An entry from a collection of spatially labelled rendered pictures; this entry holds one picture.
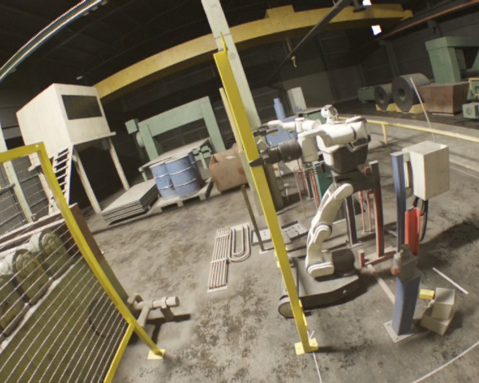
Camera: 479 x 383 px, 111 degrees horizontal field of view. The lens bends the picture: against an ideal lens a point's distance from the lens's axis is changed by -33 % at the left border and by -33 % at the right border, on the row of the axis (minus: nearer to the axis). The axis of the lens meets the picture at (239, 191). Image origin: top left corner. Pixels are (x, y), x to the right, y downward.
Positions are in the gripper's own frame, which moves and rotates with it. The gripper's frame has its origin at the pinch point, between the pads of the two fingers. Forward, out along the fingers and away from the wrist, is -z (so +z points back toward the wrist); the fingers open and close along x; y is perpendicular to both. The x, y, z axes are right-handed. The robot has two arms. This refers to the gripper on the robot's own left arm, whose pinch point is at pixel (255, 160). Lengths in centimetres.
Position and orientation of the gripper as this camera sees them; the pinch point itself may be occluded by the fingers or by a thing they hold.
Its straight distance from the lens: 103.0
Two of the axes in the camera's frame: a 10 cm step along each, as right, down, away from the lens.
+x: 0.0, -3.1, 9.5
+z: 9.5, -2.9, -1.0
